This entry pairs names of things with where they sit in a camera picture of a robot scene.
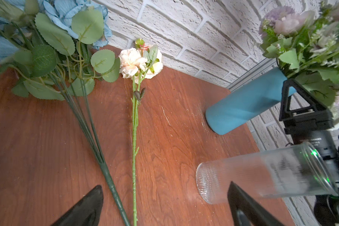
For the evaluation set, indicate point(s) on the blue ceramic vase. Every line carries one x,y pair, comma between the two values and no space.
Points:
246,103

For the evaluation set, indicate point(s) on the small pink rose stem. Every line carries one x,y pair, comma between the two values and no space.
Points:
138,64

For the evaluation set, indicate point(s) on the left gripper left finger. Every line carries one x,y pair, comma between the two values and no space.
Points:
86,212

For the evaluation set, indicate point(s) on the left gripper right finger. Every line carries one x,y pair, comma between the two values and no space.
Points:
246,211

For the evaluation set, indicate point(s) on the dusty blue hydrangea flower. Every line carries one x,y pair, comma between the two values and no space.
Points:
57,48

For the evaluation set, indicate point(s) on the pink white hydrangea bouquet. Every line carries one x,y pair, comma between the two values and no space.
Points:
306,48

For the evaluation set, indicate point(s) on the clear ribbed glass vase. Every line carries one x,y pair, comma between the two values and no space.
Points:
297,170

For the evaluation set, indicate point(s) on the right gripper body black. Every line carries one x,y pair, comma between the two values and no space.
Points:
313,126

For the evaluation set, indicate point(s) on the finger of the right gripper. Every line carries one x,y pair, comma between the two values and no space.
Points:
298,104

